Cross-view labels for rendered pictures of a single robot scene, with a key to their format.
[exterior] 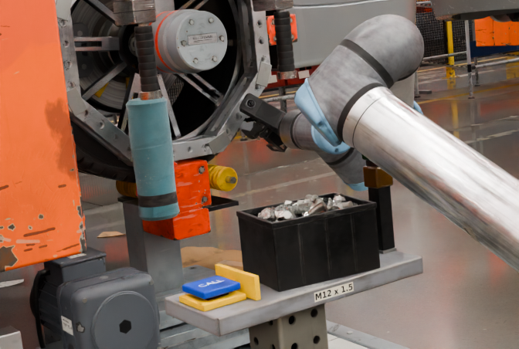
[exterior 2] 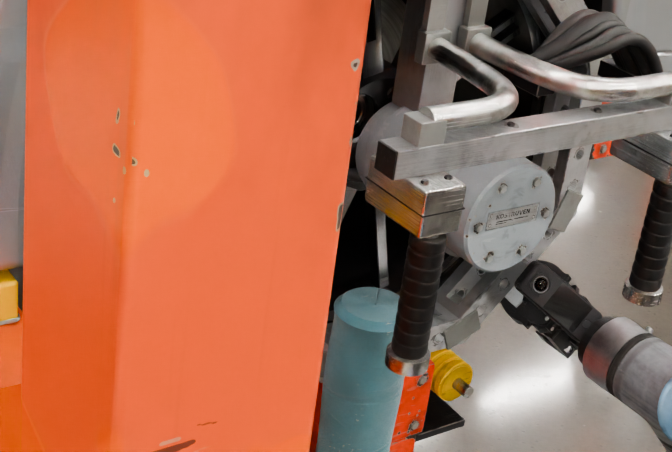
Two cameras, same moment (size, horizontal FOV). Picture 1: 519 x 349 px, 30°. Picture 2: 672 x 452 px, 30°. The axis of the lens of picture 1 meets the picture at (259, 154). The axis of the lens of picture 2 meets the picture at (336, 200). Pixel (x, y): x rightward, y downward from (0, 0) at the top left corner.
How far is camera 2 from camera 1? 1.10 m
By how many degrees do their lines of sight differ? 17
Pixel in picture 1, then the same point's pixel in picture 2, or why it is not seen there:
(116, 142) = not seen: hidden behind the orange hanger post
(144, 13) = (440, 218)
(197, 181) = (410, 399)
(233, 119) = (495, 289)
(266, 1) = (649, 159)
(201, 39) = (509, 218)
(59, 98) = not seen: outside the picture
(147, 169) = (351, 436)
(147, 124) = (371, 366)
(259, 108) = (554, 295)
